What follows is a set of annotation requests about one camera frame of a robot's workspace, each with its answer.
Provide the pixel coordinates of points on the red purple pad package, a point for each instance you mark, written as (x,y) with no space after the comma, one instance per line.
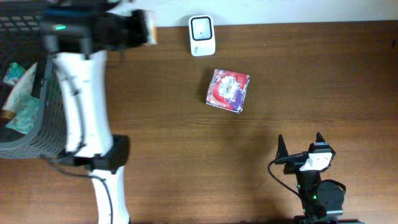
(227,90)

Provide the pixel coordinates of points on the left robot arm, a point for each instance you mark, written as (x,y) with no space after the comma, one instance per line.
(77,37)

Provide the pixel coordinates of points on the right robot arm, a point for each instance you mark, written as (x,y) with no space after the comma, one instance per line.
(322,200)

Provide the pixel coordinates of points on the teal snack packet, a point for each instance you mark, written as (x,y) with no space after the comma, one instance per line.
(26,115)

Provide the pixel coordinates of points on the small orange tissue pack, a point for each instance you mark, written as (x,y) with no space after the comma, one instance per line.
(150,19)

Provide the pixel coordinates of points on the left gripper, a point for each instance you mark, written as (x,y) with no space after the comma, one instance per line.
(136,32)

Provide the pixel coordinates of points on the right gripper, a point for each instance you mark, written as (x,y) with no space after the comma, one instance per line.
(282,152)

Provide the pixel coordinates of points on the white barcode scanner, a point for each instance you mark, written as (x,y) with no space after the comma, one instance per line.
(202,35)

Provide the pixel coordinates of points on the white cream tube gold cap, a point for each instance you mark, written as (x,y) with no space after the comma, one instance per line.
(22,88)

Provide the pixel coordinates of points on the small teal tissue pack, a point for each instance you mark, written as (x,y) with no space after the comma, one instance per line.
(13,74)

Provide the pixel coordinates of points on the dark grey plastic basket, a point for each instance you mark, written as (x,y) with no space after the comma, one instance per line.
(21,42)

